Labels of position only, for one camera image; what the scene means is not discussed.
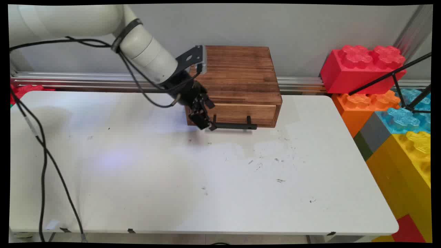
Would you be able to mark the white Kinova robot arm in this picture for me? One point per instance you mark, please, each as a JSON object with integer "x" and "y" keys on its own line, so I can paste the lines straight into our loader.
{"x": 69, "y": 20}

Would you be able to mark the small red toy brick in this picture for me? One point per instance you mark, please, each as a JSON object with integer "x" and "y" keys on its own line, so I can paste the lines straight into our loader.
{"x": 409, "y": 230}

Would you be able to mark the big red toy brick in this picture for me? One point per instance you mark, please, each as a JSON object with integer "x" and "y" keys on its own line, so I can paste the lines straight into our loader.
{"x": 358, "y": 69}

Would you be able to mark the big grey toy brick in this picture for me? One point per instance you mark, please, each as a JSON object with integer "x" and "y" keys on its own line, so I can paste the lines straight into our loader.
{"x": 376, "y": 132}

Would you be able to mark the red toy brick behind table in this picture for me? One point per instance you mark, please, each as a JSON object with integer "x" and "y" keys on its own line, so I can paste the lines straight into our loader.
{"x": 26, "y": 91}

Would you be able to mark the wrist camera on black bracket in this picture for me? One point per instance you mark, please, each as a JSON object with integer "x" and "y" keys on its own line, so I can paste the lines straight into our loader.
{"x": 193, "y": 58}

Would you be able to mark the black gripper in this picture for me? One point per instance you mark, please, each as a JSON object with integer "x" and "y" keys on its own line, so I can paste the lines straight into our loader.
{"x": 184, "y": 88}

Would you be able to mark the aluminium rail along wall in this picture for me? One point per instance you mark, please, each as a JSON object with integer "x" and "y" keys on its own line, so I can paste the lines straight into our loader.
{"x": 86, "y": 80}

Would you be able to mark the big orange toy brick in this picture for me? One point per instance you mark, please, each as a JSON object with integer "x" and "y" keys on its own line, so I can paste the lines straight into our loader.
{"x": 355, "y": 106}

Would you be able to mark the wooden cabinet door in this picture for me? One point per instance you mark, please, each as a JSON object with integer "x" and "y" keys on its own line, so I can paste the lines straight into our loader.
{"x": 241, "y": 113}

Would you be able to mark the black tripod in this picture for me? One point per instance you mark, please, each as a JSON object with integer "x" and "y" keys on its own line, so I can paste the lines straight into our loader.
{"x": 396, "y": 74}

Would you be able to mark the big blue toy brick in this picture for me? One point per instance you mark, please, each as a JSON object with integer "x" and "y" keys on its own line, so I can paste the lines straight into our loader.
{"x": 403, "y": 119}

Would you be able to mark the aluminium corner post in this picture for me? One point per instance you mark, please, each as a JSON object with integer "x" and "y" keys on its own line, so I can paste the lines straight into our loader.
{"x": 413, "y": 31}

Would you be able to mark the dark green toy brick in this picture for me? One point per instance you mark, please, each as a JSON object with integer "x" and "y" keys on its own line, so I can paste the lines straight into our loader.
{"x": 362, "y": 144}

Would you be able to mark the dark wooden drawer cabinet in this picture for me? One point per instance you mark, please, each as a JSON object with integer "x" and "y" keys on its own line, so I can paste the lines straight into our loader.
{"x": 237, "y": 72}

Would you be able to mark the big yellow toy brick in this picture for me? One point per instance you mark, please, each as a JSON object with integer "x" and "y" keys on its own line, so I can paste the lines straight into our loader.
{"x": 403, "y": 179}

